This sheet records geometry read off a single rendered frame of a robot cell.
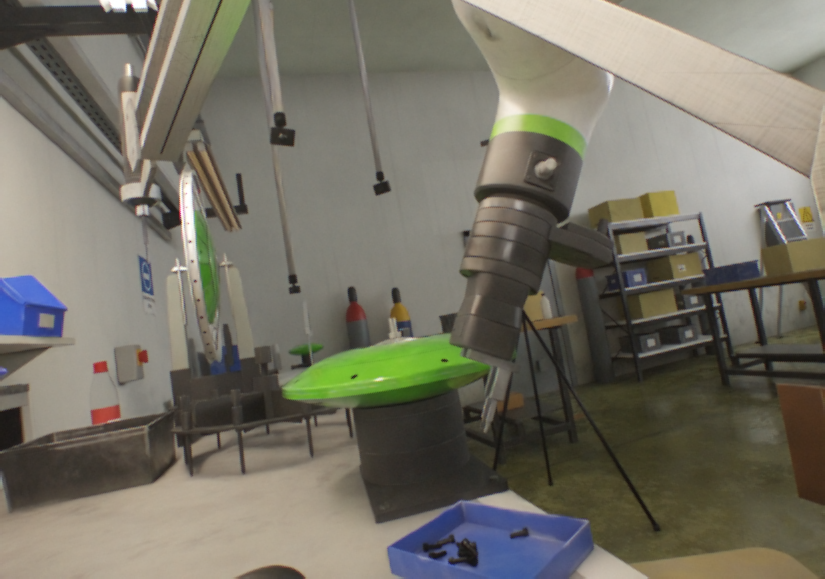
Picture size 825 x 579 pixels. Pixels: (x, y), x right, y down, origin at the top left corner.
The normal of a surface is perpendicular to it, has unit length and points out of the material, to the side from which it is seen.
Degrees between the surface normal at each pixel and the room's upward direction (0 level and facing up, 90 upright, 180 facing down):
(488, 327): 90
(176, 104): 171
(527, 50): 167
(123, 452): 93
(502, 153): 70
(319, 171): 90
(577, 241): 90
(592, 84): 139
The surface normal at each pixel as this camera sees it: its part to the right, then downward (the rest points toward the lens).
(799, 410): -0.97, 0.15
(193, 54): 0.26, 0.94
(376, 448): -0.54, 0.01
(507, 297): 0.04, 0.07
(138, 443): 0.27, -0.08
